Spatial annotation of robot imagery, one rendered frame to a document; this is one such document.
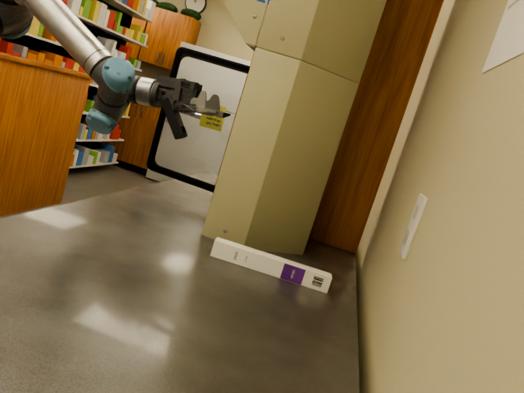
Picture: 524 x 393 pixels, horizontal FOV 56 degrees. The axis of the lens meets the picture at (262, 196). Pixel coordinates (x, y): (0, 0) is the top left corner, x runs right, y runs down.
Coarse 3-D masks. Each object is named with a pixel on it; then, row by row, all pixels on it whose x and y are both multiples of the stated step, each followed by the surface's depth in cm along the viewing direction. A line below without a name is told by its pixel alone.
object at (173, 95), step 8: (160, 80) 133; (168, 80) 132; (176, 80) 130; (184, 80) 130; (152, 88) 132; (160, 88) 133; (168, 88) 133; (176, 88) 130; (184, 88) 130; (192, 88) 130; (200, 88) 135; (152, 96) 132; (160, 96) 134; (168, 96) 133; (176, 96) 131; (184, 96) 131; (192, 96) 131; (152, 104) 134; (160, 104) 136; (192, 112) 133
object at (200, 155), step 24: (192, 72) 152; (216, 72) 150; (240, 72) 148; (240, 96) 148; (192, 120) 153; (216, 120) 151; (168, 144) 156; (192, 144) 154; (216, 144) 152; (168, 168) 157; (192, 168) 155; (216, 168) 152
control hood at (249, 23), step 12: (228, 0) 115; (240, 0) 114; (252, 0) 114; (240, 12) 115; (252, 12) 114; (264, 12) 114; (240, 24) 115; (252, 24) 114; (252, 36) 115; (252, 48) 120
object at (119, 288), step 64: (128, 192) 143; (192, 192) 170; (0, 256) 77; (64, 256) 85; (128, 256) 94; (192, 256) 105; (320, 256) 138; (0, 320) 60; (64, 320) 65; (128, 320) 70; (192, 320) 76; (256, 320) 83; (320, 320) 91; (0, 384) 49; (64, 384) 52; (128, 384) 56; (192, 384) 59; (256, 384) 63; (320, 384) 68
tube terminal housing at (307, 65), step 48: (288, 0) 112; (336, 0) 114; (384, 0) 121; (288, 48) 114; (336, 48) 118; (288, 96) 115; (336, 96) 122; (240, 144) 118; (288, 144) 119; (336, 144) 127; (240, 192) 119; (288, 192) 123; (240, 240) 121; (288, 240) 128
